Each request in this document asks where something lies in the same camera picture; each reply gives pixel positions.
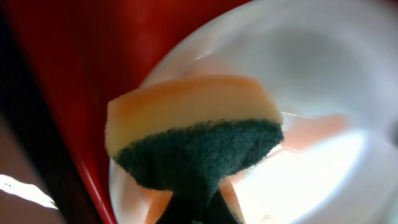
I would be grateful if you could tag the white plate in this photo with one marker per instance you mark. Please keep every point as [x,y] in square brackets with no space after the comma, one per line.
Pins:
[331,68]

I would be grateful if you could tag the green and yellow sponge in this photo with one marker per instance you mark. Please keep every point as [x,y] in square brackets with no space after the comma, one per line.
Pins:
[185,135]

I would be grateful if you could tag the red plastic tray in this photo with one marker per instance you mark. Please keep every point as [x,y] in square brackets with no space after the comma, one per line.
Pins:
[84,53]

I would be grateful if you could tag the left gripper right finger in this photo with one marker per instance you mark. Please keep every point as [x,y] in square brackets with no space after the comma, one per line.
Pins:
[218,212]

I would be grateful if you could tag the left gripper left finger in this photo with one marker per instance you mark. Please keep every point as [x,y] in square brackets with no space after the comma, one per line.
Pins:
[178,211]

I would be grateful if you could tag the black rectangular tray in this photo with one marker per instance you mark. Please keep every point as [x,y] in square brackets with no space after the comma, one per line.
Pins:
[30,120]

